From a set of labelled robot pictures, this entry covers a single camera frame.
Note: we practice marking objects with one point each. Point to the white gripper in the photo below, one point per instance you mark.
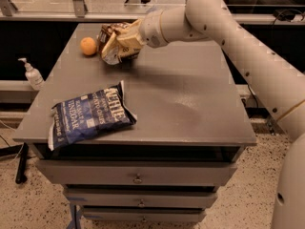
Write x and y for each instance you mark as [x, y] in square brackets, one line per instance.
[151, 28]

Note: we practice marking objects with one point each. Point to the middle grey drawer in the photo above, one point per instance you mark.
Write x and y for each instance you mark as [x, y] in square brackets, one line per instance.
[140, 199]

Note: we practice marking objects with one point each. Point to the brown sea salt chip bag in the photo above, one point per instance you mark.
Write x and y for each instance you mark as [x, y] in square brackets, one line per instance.
[110, 50]

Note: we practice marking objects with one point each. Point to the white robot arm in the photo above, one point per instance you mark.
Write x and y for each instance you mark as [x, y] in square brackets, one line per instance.
[279, 86]

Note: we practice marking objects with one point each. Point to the white pump sanitizer bottle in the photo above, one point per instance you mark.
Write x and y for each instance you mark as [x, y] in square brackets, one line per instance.
[33, 75]

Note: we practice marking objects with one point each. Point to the grey drawer cabinet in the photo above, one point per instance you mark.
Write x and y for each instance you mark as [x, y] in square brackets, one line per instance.
[186, 103]

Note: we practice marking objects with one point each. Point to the bottom grey drawer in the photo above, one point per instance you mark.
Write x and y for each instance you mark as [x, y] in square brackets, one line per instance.
[131, 214]

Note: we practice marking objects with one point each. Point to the grey drawer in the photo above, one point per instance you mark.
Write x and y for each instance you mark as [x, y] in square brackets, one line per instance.
[137, 173]
[140, 199]
[131, 214]

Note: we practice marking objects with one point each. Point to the black stand leg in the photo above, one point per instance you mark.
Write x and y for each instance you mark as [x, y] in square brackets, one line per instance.
[20, 175]

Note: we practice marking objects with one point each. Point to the blue salt vinegar chip bag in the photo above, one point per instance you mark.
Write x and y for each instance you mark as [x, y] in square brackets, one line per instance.
[88, 116]

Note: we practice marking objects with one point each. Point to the top grey drawer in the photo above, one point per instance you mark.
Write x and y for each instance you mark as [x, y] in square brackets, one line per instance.
[137, 173]

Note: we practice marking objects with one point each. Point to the orange fruit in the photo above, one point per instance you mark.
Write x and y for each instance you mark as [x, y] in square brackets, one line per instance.
[88, 46]

